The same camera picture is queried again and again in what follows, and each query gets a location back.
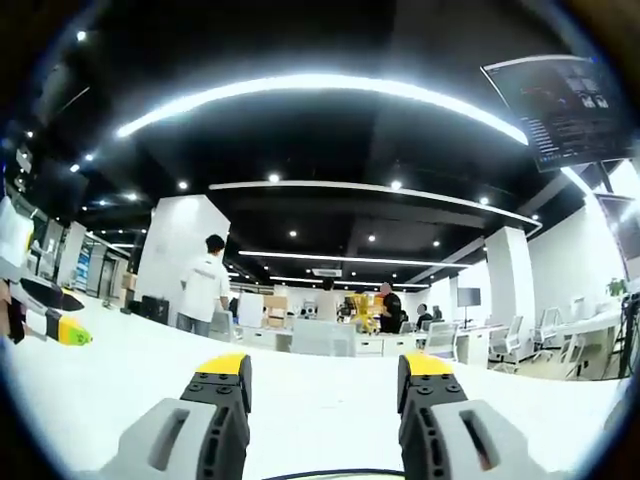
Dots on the black case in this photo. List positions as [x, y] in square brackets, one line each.
[157, 307]

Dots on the grey desk partition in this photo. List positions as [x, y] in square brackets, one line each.
[322, 338]

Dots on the white desk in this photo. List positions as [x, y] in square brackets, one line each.
[320, 395]

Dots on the black tripod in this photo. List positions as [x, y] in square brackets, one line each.
[629, 330]

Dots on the large hanging dark monitor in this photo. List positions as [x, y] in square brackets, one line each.
[570, 110]

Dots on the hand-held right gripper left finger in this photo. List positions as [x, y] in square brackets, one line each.
[165, 435]

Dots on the stack of cardboard boxes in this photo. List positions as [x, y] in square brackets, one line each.
[275, 311]

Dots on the black monitor on stand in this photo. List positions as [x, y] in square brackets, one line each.
[468, 299]

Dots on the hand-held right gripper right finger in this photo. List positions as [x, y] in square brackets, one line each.
[470, 435]

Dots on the white office chair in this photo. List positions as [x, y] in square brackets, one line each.
[441, 340]
[507, 342]
[546, 327]

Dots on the yellow frame machine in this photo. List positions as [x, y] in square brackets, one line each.
[365, 312]

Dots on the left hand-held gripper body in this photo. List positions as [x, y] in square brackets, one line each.
[12, 235]

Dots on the brown cardboard box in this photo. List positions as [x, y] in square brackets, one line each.
[129, 281]

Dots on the green potted plant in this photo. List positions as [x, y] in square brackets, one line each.
[617, 286]

